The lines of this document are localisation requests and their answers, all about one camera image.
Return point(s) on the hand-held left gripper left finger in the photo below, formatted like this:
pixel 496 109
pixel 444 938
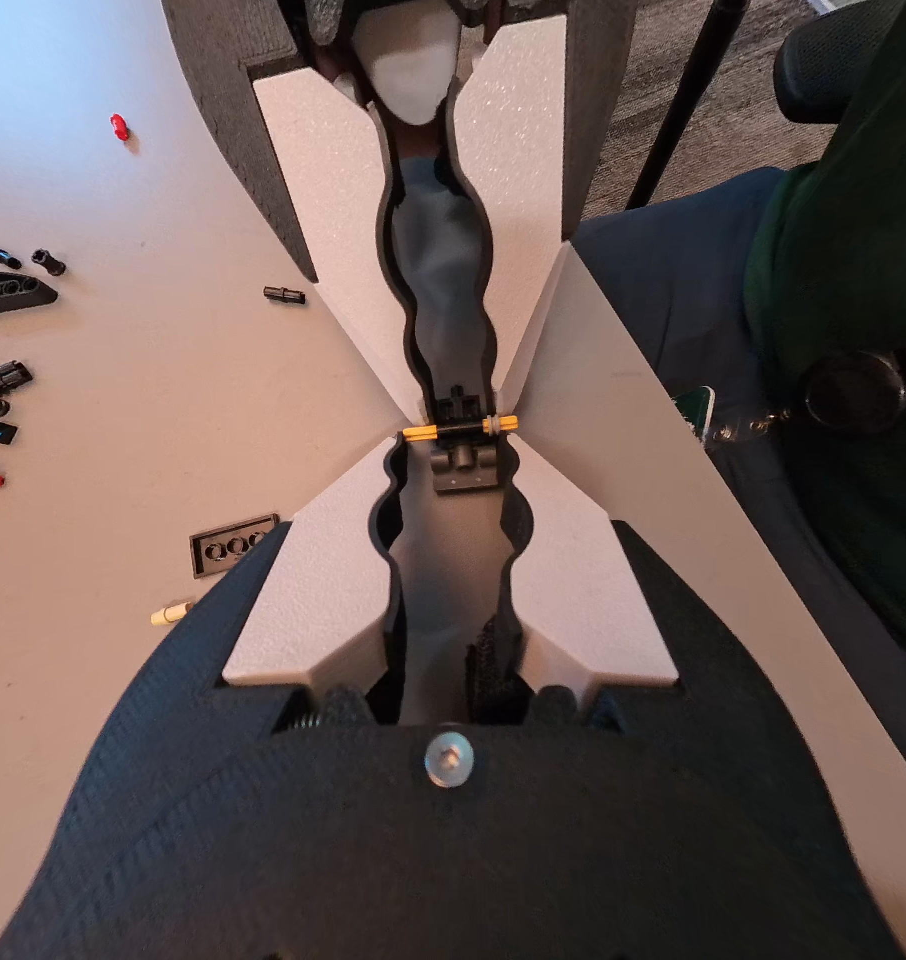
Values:
pixel 310 600

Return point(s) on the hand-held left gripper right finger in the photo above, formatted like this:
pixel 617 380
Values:
pixel 595 600

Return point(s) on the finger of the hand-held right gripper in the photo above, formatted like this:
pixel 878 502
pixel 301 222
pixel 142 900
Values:
pixel 325 187
pixel 520 150

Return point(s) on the lego assembly with yellow axle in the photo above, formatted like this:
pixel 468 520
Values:
pixel 460 469

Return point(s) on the pile of lego pieces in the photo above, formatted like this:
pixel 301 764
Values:
pixel 10 291

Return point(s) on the dark lego plate with holes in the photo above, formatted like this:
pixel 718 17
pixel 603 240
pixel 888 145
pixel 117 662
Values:
pixel 224 551

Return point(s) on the small red lego piece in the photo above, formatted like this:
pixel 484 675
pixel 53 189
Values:
pixel 121 126

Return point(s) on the black lego pin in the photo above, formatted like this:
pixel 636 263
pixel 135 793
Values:
pixel 284 295

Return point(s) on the tan lego pin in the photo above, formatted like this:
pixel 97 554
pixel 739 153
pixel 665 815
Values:
pixel 172 613

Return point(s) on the person's right hand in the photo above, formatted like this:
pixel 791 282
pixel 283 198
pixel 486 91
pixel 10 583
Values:
pixel 421 144

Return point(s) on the black table leg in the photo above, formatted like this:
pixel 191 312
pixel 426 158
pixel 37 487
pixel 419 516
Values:
pixel 685 105

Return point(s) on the person in green top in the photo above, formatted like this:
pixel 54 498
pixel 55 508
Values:
pixel 670 300

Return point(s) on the green badge card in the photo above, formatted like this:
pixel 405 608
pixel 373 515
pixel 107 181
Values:
pixel 697 409

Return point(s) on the black office chair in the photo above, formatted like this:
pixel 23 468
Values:
pixel 828 67

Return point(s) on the black badge reel with clip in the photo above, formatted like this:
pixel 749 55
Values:
pixel 858 394

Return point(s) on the person's green shirt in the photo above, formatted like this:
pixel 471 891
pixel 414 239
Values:
pixel 858 262

